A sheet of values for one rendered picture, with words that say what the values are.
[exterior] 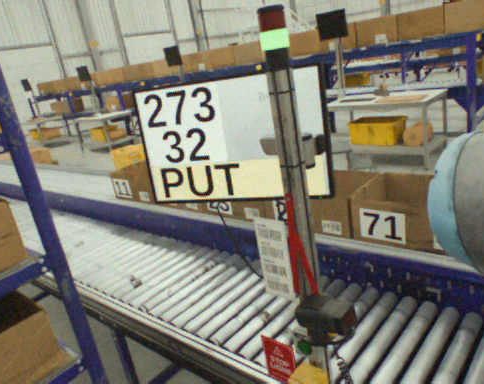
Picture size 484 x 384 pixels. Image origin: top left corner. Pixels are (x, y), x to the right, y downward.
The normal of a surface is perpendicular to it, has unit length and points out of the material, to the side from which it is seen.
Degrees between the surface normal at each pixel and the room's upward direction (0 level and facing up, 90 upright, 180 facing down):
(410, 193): 90
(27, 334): 90
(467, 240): 99
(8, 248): 90
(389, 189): 90
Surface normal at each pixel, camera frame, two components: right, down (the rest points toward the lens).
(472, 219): -0.88, 0.07
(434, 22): -0.62, 0.35
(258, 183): -0.35, 0.29
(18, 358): 0.76, 0.10
